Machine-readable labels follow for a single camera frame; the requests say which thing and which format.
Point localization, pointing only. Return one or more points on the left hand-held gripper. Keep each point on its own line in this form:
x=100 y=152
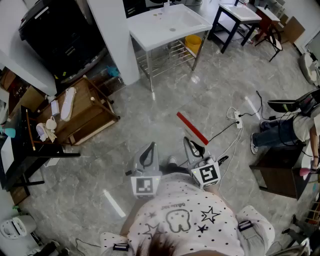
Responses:
x=146 y=186

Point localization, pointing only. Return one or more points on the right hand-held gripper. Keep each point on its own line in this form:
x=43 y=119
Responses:
x=207 y=175

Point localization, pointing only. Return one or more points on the red and white squeegee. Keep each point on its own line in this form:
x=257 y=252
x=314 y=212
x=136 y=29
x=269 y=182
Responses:
x=192 y=128

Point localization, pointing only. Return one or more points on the person's right forearm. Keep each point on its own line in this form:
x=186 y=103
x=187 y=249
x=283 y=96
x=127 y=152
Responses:
x=212 y=192

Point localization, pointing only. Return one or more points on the person's left forearm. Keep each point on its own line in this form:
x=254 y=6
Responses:
x=132 y=215

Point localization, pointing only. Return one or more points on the chrome metal sink stand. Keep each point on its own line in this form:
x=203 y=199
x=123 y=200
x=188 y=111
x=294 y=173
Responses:
x=150 y=75

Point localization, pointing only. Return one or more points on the person's white shoe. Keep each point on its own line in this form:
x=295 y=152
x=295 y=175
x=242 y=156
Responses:
x=172 y=160

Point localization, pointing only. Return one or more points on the person's black trousers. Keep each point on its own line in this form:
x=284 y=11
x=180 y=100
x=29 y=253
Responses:
x=172 y=170

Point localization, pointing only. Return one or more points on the person's spotted white shirt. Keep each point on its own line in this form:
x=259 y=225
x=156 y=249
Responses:
x=180 y=200

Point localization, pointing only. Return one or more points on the white power strip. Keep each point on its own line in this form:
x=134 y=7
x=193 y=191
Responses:
x=238 y=120

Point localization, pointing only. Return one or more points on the wooden trolley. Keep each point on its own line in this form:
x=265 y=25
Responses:
x=82 y=110

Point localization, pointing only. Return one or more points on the dark wooden cabinet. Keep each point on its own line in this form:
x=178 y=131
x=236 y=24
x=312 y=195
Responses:
x=277 y=172

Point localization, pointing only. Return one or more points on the teal plastic bag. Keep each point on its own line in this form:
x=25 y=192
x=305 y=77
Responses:
x=113 y=71

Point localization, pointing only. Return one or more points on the white oblong packet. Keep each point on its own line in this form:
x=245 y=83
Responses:
x=68 y=105

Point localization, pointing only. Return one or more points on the wooden tag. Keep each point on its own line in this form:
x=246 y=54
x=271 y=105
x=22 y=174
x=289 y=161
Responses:
x=51 y=137

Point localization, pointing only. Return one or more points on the white ceramic teapot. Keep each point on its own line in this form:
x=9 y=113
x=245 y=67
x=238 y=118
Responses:
x=51 y=124

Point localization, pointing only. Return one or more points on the small white box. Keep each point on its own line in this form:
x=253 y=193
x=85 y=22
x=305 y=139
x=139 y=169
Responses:
x=55 y=108

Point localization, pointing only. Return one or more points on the white tape roll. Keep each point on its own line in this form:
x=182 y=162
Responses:
x=41 y=131

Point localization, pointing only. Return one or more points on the yellow bin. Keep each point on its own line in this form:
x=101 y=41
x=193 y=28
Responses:
x=193 y=42

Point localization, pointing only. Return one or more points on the black basin stand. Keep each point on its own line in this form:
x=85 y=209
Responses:
x=225 y=35

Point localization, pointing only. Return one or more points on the black side table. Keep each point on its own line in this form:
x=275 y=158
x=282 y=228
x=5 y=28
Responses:
x=25 y=160

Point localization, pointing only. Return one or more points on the cardboard box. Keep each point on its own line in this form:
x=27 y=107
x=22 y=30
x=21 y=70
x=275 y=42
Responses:
x=292 y=30
x=28 y=100

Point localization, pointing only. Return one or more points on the black folding chair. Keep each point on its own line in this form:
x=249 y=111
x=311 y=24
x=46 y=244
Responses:
x=277 y=45

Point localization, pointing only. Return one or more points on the white appliance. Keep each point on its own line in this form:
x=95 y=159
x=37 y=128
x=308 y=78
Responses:
x=22 y=225

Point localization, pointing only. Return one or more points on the white paper sheet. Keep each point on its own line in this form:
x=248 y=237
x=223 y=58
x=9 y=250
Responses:
x=6 y=155

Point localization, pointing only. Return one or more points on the white cushion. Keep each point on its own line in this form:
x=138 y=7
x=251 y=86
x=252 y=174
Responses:
x=308 y=70

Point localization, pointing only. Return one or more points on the teal cup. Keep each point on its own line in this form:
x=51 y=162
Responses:
x=8 y=132

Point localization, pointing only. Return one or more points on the white curved faucet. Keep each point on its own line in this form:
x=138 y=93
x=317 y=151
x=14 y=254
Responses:
x=167 y=6

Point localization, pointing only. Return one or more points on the white desk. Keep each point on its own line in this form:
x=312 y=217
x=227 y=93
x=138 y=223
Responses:
x=25 y=72

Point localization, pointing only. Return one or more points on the large black cabinet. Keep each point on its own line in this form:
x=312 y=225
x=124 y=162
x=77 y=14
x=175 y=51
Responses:
x=57 y=37

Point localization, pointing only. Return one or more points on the black drawer cabinet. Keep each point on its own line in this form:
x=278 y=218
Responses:
x=135 y=7

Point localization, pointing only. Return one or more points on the narrow white basin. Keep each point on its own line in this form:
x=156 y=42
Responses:
x=268 y=13

